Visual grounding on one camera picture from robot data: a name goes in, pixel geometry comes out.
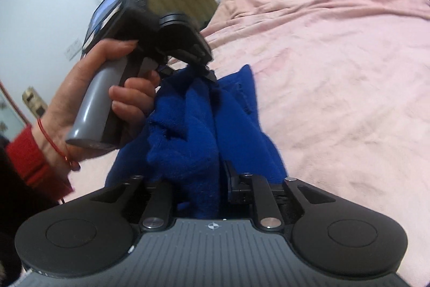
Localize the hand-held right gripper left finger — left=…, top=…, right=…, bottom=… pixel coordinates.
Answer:
left=91, top=175, right=176, bottom=231

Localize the gold standing air conditioner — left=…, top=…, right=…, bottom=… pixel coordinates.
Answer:
left=22, top=86, right=47, bottom=121

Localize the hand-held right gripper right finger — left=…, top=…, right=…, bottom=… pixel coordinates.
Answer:
left=223, top=161, right=337, bottom=231

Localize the red string bracelet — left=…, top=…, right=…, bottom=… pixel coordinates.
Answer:
left=36, top=118, right=82, bottom=171

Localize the white wall socket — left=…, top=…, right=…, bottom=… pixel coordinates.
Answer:
left=64, top=37, right=84, bottom=61

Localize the person's left hand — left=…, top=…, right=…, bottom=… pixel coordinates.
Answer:
left=37, top=38, right=162, bottom=171

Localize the frosted glass door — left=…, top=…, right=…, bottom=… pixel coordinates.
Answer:
left=0, top=81, right=31, bottom=140

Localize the person's left forearm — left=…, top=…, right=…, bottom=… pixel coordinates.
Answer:
left=5, top=121, right=76, bottom=197

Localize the blue beaded sweater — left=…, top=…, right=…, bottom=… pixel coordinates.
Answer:
left=105, top=63, right=289, bottom=221

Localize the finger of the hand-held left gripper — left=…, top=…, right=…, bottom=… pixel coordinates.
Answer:
left=192, top=62, right=218, bottom=83

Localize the person's dark clothing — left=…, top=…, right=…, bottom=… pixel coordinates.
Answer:
left=0, top=136, right=69, bottom=287

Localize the pink bed sheet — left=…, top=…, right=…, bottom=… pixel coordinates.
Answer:
left=64, top=0, right=430, bottom=287

